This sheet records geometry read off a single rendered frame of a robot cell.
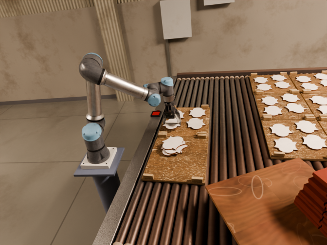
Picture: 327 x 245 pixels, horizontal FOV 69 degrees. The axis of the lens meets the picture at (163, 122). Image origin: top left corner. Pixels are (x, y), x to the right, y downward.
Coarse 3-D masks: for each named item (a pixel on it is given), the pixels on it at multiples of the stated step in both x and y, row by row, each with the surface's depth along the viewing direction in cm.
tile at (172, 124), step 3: (168, 120) 173; (171, 120) 173; (174, 120) 172; (165, 123) 169; (168, 123) 169; (171, 123) 168; (174, 123) 168; (177, 123) 168; (165, 126) 167; (168, 126) 165; (171, 126) 165; (174, 126) 164; (177, 126) 165; (180, 126) 165; (168, 129) 164; (171, 129) 163
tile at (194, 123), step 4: (192, 120) 175; (196, 120) 174; (200, 120) 174; (188, 124) 170; (192, 124) 170; (196, 124) 169; (200, 124) 169; (204, 124) 168; (192, 128) 167; (196, 128) 165; (200, 128) 166
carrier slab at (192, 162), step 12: (156, 144) 156; (192, 144) 152; (204, 144) 150; (156, 156) 146; (168, 156) 145; (180, 156) 143; (192, 156) 142; (204, 156) 141; (156, 168) 137; (168, 168) 136; (180, 168) 134; (192, 168) 133; (204, 168) 132; (144, 180) 131; (156, 180) 129; (168, 180) 128; (180, 180) 127; (204, 180) 125
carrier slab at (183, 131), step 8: (184, 112) 188; (208, 112) 184; (184, 120) 178; (208, 120) 174; (160, 128) 172; (176, 128) 170; (184, 128) 169; (208, 128) 165; (168, 136) 163; (176, 136) 162; (184, 136) 161; (192, 136) 160
